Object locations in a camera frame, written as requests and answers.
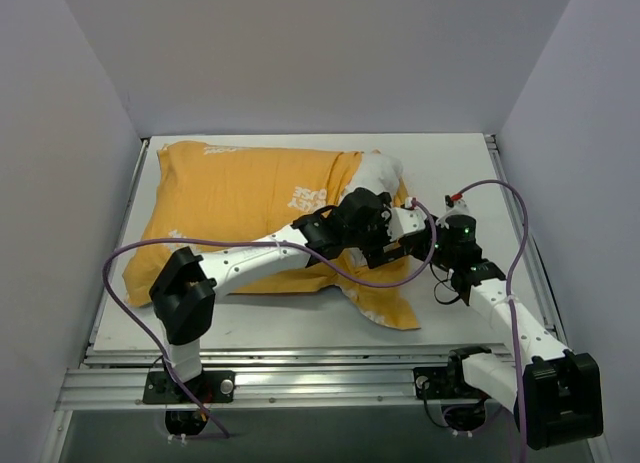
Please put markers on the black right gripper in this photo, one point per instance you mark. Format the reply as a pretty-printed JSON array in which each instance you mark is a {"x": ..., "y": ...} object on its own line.
[{"x": 445, "y": 249}]

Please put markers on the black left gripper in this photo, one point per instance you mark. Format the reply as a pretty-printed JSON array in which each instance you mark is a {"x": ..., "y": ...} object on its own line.
[{"x": 364, "y": 203}]

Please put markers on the white pillow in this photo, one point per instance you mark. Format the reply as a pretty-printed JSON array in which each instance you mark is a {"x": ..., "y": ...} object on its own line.
[{"x": 378, "y": 173}]

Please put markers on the yellow printed pillowcase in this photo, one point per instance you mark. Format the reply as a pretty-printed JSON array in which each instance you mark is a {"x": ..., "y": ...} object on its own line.
[{"x": 227, "y": 193}]

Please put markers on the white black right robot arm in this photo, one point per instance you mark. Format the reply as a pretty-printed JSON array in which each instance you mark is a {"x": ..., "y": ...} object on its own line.
[{"x": 553, "y": 393}]

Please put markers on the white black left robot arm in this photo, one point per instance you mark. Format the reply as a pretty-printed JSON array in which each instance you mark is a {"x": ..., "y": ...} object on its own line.
[{"x": 186, "y": 289}]

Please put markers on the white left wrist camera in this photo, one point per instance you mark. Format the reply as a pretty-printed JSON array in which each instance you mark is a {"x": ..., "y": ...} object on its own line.
[{"x": 407, "y": 220}]

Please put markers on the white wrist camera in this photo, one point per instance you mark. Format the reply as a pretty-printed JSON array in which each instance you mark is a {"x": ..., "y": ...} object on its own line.
[
  {"x": 455, "y": 205},
  {"x": 407, "y": 220}
]

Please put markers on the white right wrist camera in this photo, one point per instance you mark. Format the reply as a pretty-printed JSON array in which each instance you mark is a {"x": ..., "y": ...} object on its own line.
[{"x": 455, "y": 205}]

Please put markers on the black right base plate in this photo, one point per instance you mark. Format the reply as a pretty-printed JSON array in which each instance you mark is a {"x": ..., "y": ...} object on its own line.
[{"x": 434, "y": 383}]

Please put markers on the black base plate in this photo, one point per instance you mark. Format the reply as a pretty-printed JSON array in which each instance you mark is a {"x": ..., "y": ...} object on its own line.
[
  {"x": 434, "y": 383},
  {"x": 212, "y": 386}
]

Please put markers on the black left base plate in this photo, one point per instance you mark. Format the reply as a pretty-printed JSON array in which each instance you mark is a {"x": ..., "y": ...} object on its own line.
[{"x": 212, "y": 386}]

